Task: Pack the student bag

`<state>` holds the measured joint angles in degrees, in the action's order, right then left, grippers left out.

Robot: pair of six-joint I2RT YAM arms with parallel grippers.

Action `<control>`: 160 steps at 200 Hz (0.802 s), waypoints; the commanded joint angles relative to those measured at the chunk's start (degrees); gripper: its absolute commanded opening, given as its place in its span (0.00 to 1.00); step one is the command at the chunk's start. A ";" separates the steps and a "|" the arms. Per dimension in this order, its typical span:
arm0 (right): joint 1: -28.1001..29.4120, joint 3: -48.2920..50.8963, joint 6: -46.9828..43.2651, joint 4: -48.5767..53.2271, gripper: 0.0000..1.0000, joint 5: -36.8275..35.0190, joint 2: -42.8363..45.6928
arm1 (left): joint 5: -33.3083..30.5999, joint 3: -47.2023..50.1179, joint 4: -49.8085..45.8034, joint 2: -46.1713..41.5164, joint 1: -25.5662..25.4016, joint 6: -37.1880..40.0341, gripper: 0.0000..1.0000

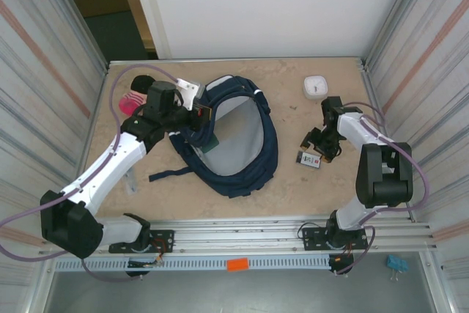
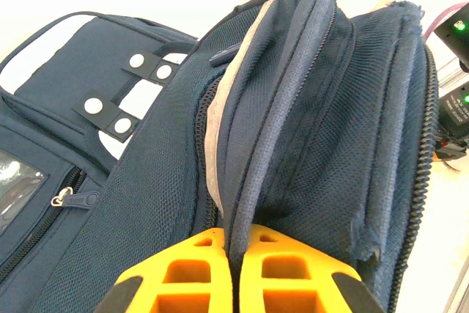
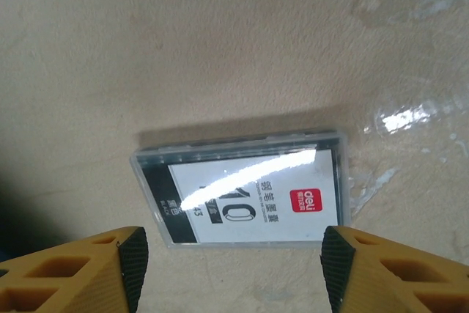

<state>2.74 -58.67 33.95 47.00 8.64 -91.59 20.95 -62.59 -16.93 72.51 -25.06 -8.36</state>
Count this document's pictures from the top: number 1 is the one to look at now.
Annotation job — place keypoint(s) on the black and white card box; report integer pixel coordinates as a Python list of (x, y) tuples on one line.
[(311, 161)]

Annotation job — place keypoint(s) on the navy blue backpack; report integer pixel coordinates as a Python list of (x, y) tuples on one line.
[(238, 184)]

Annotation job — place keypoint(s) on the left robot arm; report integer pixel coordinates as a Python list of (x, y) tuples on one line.
[(106, 170)]

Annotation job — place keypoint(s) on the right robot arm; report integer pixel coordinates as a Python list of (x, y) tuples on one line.
[(366, 133)]

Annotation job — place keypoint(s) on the plush doll with black hair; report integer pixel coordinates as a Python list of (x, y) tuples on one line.
[(128, 104)]

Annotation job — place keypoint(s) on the white square clock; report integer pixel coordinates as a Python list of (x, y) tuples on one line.
[(315, 87)]

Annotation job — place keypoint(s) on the aluminium table edge profile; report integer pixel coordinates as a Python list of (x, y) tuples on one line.
[(238, 60)]

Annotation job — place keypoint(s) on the black controller board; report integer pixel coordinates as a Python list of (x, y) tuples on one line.
[(342, 263), (146, 264)]

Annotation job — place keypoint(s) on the blue binder clip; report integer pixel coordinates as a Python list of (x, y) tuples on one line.
[(396, 263)]

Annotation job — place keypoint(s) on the orange tape tag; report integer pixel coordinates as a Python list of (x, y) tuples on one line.
[(237, 265)]

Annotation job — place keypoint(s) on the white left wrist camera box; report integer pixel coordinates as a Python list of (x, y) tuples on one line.
[(190, 91)]

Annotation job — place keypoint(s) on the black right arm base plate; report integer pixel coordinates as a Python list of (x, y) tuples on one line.
[(311, 238)]

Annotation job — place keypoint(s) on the brown wooden door frame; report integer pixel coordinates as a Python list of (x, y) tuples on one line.
[(135, 5)]

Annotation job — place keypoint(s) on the aluminium rail frame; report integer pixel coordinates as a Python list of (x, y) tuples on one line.
[(238, 234)]

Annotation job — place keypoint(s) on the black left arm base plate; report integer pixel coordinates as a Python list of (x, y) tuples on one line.
[(165, 238)]

